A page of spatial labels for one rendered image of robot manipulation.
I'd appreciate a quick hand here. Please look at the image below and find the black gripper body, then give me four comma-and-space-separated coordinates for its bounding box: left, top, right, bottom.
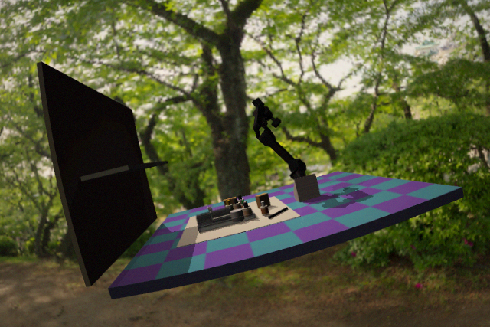
263, 111, 282, 128

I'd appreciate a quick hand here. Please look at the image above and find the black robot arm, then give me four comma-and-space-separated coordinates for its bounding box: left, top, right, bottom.
252, 97, 306, 179

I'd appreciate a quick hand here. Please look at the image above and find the brown rectangular block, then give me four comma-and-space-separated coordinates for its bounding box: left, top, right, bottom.
255, 193, 271, 209

